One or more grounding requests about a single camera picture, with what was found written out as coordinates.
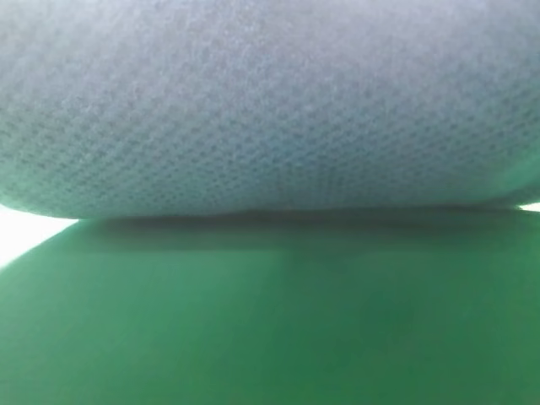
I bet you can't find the blue waffle-weave towel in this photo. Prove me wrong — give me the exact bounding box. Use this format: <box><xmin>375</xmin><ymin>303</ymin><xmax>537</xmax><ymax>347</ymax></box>
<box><xmin>1</xmin><ymin>1</ymin><xmax>539</xmax><ymax>219</ymax></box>

